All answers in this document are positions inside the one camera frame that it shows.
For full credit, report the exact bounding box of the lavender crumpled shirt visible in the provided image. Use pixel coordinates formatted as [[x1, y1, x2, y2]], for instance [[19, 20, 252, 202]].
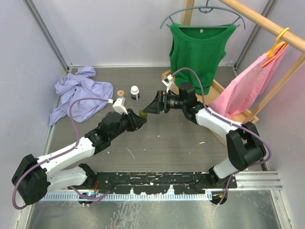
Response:
[[49, 65, 113, 126]]

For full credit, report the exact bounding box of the green pill organizer box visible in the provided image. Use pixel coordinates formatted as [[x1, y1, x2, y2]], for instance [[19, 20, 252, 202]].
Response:
[[139, 110, 148, 120]]

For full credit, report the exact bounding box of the yellow clothes hanger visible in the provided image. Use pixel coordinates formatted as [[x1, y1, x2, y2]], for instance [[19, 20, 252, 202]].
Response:
[[262, 27, 290, 68]]

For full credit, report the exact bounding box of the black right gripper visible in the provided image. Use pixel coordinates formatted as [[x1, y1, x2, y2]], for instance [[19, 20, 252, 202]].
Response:
[[143, 91, 186, 115]]

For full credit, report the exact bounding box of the wooden clothes rack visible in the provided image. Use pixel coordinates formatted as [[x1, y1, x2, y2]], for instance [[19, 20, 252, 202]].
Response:
[[161, 0, 305, 146]]

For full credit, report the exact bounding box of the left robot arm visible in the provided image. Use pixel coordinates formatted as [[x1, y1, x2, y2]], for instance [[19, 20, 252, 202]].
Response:
[[11, 108, 147, 209]]

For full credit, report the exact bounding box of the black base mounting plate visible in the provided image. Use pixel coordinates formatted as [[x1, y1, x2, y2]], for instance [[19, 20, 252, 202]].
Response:
[[68, 171, 238, 194]]

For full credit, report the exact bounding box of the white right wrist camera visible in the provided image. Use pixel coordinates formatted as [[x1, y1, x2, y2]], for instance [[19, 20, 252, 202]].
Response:
[[162, 74, 173, 93]]

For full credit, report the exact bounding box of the pink shirt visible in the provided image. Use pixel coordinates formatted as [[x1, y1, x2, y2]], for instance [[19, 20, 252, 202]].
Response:
[[209, 45, 289, 118]]

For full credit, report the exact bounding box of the grey clothes hanger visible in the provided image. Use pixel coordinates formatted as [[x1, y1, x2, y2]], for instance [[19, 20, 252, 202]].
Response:
[[160, 0, 246, 30]]

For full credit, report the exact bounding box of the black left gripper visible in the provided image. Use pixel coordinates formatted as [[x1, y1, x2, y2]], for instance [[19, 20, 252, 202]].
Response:
[[109, 108, 145, 141]]

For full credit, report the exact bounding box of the clear pill bottle orange cap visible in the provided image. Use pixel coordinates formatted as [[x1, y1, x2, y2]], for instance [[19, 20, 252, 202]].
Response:
[[117, 90, 126, 103]]

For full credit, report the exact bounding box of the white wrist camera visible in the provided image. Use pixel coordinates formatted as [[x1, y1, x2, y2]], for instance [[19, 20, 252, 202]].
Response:
[[162, 74, 173, 93], [108, 97, 128, 115]]

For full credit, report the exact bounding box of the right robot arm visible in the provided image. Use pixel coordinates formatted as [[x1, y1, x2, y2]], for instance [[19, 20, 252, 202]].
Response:
[[144, 83, 266, 188]]

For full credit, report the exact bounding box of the green tank top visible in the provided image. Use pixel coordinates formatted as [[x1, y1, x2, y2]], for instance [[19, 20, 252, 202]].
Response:
[[169, 23, 237, 95]]

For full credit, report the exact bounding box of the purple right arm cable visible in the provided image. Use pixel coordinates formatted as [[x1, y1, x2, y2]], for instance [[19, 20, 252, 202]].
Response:
[[170, 67, 272, 205]]

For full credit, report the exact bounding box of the white capped dark pill bottle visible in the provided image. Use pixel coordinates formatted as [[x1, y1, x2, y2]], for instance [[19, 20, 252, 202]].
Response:
[[130, 85, 140, 100]]

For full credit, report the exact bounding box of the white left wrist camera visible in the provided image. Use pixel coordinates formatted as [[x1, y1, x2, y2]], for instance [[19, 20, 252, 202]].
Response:
[[108, 97, 128, 115]]

